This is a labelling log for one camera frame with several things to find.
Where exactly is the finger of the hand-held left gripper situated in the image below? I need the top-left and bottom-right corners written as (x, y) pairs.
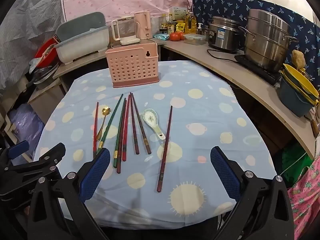
top-left (0, 142), bottom-right (66, 195)
top-left (0, 141), bottom-right (30, 165)

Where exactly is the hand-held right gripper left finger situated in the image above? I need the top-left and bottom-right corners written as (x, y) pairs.
top-left (27, 148), bottom-right (111, 240)

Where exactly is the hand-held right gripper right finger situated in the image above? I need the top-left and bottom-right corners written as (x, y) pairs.
top-left (210, 146), bottom-right (295, 240)

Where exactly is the dark red chopstick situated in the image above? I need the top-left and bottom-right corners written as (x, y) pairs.
top-left (116, 100), bottom-right (128, 174)

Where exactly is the bright red chopstick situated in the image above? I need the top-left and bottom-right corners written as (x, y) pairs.
top-left (122, 94), bottom-right (131, 161)
top-left (93, 102), bottom-right (99, 158)

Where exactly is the green chopstick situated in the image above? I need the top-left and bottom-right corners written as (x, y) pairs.
top-left (97, 94), bottom-right (124, 155)
top-left (112, 98), bottom-right (126, 168)

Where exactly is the maroon chopstick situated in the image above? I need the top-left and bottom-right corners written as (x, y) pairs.
top-left (129, 92), bottom-right (140, 155)
top-left (157, 106), bottom-right (173, 193)
top-left (131, 94), bottom-right (152, 155)

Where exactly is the gold flower spoon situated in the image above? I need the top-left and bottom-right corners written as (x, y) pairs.
top-left (96, 107), bottom-right (111, 141)

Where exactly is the white ceramic soup spoon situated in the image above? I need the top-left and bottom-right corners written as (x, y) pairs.
top-left (143, 108), bottom-right (166, 140)

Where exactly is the pink perforated utensil basket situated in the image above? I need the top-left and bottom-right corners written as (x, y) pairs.
top-left (105, 42), bottom-right (160, 88)

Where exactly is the purple plastic bag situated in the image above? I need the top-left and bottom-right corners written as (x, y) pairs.
top-left (9, 103), bottom-right (46, 153)

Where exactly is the light blue planet tablecloth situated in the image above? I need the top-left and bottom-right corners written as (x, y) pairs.
top-left (34, 60), bottom-right (277, 230)

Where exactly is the green plastic bag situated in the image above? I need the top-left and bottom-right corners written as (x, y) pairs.
top-left (281, 143), bottom-right (313, 176)

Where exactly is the glass pot lid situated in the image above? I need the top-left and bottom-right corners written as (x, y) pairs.
top-left (29, 62), bottom-right (61, 91)

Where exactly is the pink pineapple print cloth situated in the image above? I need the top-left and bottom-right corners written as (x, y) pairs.
top-left (286, 158), bottom-right (320, 240)

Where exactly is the red plastic bowl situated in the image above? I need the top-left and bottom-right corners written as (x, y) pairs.
top-left (34, 36), bottom-right (59, 61)

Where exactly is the stack of yellow-blue bowls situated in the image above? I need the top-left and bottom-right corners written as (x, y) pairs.
top-left (278, 72), bottom-right (316, 118)

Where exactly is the black induction cooktop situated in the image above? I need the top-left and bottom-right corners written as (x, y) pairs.
top-left (234, 54), bottom-right (282, 86)

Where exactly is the grey-blue dish drainer bin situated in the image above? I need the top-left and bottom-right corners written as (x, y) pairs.
top-left (54, 12), bottom-right (110, 64)

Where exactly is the grey plastic sheet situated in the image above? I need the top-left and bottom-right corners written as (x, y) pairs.
top-left (0, 0), bottom-right (66, 91)

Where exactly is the yellow plastic basin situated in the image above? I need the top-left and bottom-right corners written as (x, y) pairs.
top-left (282, 63), bottom-right (320, 106)

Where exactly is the silver rice cooker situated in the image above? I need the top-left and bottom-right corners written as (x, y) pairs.
top-left (207, 16), bottom-right (247, 54)

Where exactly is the clear food container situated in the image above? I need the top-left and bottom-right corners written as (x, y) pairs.
top-left (183, 33), bottom-right (207, 46)

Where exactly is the tan loofah sponge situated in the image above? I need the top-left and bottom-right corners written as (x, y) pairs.
top-left (292, 50), bottom-right (307, 70)

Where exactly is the stainless steel steamer pot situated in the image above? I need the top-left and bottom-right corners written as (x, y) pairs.
top-left (238, 8), bottom-right (299, 73)

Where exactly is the glass kettle white base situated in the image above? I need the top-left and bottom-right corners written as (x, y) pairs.
top-left (111, 16), bottom-right (141, 46)

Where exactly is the dark sauce bottle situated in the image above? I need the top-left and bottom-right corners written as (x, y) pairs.
top-left (167, 14), bottom-right (175, 34)
top-left (160, 14), bottom-right (168, 34)

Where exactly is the pink electric kettle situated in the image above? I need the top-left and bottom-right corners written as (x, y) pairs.
top-left (133, 11), bottom-right (152, 40)

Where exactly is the dark blue printed curtain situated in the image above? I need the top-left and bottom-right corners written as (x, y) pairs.
top-left (192, 0), bottom-right (320, 80)

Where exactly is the white carton box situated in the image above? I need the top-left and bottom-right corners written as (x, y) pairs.
top-left (169, 6), bottom-right (188, 22)

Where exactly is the black power cable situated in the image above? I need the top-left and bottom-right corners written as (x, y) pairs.
top-left (206, 48), bottom-right (237, 63)

